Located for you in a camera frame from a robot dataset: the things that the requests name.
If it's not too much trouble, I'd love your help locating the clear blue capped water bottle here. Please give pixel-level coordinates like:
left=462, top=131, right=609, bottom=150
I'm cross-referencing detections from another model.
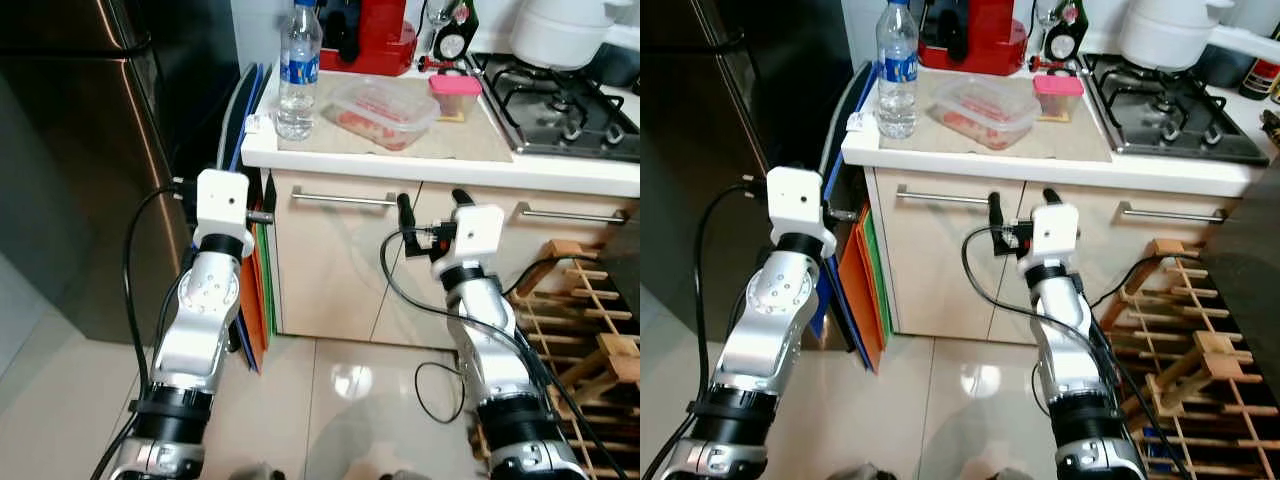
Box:
left=275, top=0, right=324, bottom=141
left=875, top=0, right=921, bottom=139

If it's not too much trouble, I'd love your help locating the large dark steel fridge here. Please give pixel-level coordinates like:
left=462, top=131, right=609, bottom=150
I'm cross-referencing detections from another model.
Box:
left=0, top=0, right=241, bottom=346
left=640, top=0, right=851, bottom=346

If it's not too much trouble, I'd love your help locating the beige counter mat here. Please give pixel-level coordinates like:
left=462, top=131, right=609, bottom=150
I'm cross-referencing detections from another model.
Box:
left=275, top=70, right=516, bottom=163
left=875, top=68, right=1113, bottom=163

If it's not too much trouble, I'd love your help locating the green board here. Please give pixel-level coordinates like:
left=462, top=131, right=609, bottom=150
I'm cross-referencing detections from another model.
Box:
left=258, top=215, right=279, bottom=336
left=862, top=205, right=893, bottom=341

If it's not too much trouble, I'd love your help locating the beige kitchen cabinet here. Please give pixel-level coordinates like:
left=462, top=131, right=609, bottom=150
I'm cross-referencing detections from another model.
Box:
left=840, top=60, right=1280, bottom=346
left=240, top=60, right=641, bottom=351

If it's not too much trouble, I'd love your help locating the clear plastic food container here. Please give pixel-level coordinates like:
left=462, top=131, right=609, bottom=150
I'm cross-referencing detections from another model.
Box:
left=935, top=75, right=1041, bottom=151
left=330, top=75, right=441, bottom=153

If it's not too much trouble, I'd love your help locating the orange board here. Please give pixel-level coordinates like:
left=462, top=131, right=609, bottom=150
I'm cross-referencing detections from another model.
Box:
left=838, top=205, right=886, bottom=371
left=238, top=235, right=269, bottom=369

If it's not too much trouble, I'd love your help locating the pink lidded small container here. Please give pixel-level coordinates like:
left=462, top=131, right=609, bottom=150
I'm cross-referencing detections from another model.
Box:
left=1032, top=72, right=1086, bottom=123
left=428, top=72, right=483, bottom=123

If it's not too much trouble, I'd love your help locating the steel gas stove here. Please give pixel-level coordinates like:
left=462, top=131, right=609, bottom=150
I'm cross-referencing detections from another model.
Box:
left=1080, top=50, right=1271, bottom=166
left=470, top=50, right=641, bottom=163

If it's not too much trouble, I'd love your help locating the black dial kitchen timer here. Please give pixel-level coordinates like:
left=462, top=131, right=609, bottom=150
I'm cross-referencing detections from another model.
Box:
left=1030, top=0, right=1086, bottom=71
left=418, top=0, right=479, bottom=73

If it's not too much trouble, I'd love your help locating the red kitchen appliance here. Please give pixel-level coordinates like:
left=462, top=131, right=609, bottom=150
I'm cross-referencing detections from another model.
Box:
left=320, top=0, right=419, bottom=77
left=918, top=0, right=1029, bottom=76

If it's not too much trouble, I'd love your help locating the wooden slatted rack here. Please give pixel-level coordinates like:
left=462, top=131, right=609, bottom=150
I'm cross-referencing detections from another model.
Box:
left=470, top=238, right=641, bottom=480
left=1095, top=238, right=1280, bottom=480

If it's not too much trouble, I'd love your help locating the white cooking pot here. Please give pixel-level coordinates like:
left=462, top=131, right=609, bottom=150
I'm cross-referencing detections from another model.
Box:
left=1118, top=0, right=1280, bottom=71
left=508, top=0, right=641, bottom=71

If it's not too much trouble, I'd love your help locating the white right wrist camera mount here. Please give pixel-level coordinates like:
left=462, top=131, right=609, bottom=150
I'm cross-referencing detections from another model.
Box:
left=430, top=205, right=504, bottom=271
left=1018, top=203, right=1081, bottom=269

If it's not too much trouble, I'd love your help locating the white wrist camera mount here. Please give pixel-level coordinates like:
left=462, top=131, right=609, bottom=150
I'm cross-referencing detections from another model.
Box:
left=192, top=168, right=253, bottom=259
left=765, top=167, right=838, bottom=259
left=430, top=205, right=504, bottom=271
left=1018, top=203, right=1081, bottom=269

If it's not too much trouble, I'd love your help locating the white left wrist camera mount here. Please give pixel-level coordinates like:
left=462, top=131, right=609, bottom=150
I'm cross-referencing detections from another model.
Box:
left=765, top=167, right=838, bottom=259
left=192, top=168, right=253, bottom=259

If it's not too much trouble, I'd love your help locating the thin black power cord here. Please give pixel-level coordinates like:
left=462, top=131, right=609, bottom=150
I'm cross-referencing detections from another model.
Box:
left=415, top=262, right=561, bottom=426
left=1030, top=255, right=1161, bottom=421

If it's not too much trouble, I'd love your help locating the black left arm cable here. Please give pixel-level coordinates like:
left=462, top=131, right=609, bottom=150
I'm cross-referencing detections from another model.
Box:
left=645, top=180, right=773, bottom=480
left=90, top=180, right=201, bottom=480

